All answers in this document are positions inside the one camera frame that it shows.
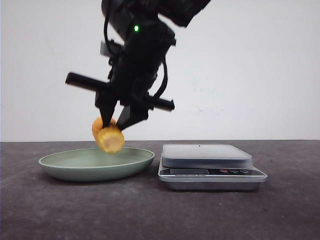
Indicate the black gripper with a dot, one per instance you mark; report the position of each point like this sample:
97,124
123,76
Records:
134,67

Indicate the yellow corn cob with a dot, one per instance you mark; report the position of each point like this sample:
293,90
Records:
109,139

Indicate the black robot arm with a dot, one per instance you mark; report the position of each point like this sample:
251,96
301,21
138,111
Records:
121,14

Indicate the green shallow plate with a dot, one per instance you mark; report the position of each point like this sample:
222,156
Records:
94,165

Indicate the silver digital kitchen scale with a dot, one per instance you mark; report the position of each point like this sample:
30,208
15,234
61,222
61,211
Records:
208,167

